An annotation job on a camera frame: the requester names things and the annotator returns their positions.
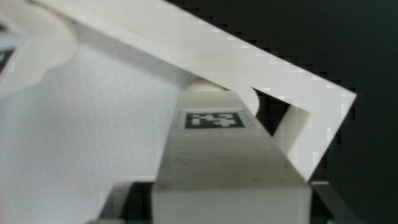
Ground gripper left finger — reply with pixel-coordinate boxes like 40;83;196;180
86;182;153;224

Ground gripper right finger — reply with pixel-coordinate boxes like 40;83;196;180
311;181;363;224

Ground white desk tabletop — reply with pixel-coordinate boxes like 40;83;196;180
0;0;356;224

